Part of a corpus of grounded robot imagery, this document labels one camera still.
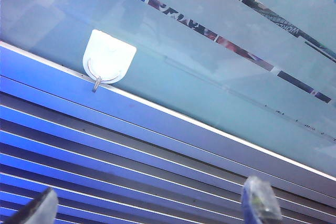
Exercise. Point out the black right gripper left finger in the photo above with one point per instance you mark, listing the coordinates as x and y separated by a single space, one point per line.
39 208

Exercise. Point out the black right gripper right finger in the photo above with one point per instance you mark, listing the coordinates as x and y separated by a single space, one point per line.
262 203

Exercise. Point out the white adhesive wall hook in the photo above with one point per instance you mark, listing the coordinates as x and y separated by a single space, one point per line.
107 56

